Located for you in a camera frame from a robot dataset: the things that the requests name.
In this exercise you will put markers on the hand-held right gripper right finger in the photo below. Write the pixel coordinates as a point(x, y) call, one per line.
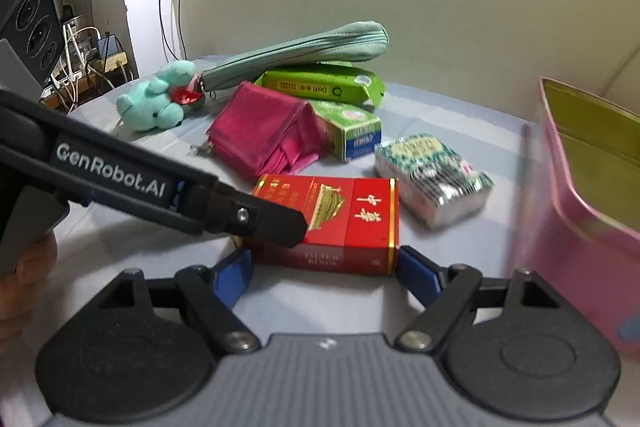
point(414, 274)

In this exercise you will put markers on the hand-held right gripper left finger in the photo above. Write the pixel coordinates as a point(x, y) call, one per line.
point(234, 278)

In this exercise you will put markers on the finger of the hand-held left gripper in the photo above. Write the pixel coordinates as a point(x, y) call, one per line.
point(250, 218)

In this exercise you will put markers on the red cigarette box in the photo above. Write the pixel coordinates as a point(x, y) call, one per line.
point(345, 227)

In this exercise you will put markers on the teal plush toy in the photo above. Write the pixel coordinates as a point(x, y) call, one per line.
point(150, 99)

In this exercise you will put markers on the green box with blue label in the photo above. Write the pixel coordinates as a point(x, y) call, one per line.
point(352, 129)

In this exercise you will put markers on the lime green tissue packet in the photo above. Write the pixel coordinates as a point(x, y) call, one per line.
point(320, 84)

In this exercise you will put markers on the pink cardboard box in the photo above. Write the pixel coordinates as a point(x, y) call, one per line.
point(575, 227)

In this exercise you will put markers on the person's left hand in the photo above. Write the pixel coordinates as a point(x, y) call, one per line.
point(27, 287)

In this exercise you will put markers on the magenta folded cloth pouch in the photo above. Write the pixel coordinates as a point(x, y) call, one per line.
point(262, 129)

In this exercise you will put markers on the silver green patterned packet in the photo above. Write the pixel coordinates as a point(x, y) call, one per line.
point(432, 179)

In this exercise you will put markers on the white power strip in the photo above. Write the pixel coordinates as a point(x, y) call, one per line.
point(62, 79)

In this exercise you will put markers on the yellowish power strip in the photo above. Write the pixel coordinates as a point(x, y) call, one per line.
point(112, 61)

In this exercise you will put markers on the light blue bed sheet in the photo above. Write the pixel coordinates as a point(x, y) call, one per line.
point(460, 117)

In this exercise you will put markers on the teal zipper pencil case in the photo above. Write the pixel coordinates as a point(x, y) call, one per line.
point(310, 52)

